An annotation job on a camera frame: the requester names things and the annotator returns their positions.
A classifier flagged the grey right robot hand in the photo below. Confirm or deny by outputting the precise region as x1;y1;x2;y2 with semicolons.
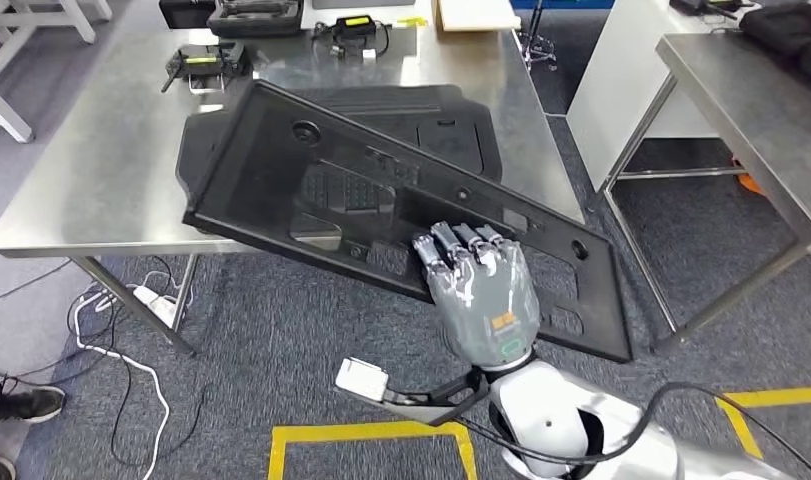
411;221;542;370

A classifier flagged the black plastic plate part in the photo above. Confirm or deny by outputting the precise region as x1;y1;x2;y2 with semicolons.
182;79;635;364

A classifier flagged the stainless steel workbench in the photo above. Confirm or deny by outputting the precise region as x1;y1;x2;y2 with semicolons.
0;0;586;359

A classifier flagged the yellow floor tape square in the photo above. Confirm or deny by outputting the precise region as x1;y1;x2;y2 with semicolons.
267;421;479;480
714;386;811;460

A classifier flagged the large black floor mat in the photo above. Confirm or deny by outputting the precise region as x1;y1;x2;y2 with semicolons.
176;84;506;200

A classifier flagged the white cabinet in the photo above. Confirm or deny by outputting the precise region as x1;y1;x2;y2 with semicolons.
567;0;744;193

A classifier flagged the black office chair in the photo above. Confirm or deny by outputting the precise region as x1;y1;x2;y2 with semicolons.
518;0;559;71

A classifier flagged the orange floor object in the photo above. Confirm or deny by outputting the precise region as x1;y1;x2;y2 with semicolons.
732;155;764;195

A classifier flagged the open cardboard box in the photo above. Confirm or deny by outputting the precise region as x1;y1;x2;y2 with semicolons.
431;0;522;33

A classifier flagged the black power adapter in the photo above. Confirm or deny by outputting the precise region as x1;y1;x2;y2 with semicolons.
312;14;393;64

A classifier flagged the white power strip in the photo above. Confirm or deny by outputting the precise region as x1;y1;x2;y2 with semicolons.
131;284;179;329

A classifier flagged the stainless steel table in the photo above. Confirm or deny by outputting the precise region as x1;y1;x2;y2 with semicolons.
603;33;811;356

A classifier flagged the black foam-lined case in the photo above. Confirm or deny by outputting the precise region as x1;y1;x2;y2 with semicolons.
206;0;306;38

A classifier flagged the black remote controller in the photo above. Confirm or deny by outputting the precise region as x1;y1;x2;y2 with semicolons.
159;40;253;95

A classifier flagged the black fabric bag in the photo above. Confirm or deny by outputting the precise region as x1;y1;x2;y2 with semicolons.
739;1;811;91

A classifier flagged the black square box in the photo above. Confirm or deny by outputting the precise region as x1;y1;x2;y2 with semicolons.
158;0;217;30

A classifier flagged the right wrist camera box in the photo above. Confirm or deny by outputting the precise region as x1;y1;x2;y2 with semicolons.
333;357;491;427

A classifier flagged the white floor cable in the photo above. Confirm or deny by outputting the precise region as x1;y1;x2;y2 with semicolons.
72;268;194;480

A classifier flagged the black floor cable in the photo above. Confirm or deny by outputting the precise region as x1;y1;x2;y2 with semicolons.
0;254;211;468

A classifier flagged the white frame table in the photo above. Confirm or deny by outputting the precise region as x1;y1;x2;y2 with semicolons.
0;0;113;145

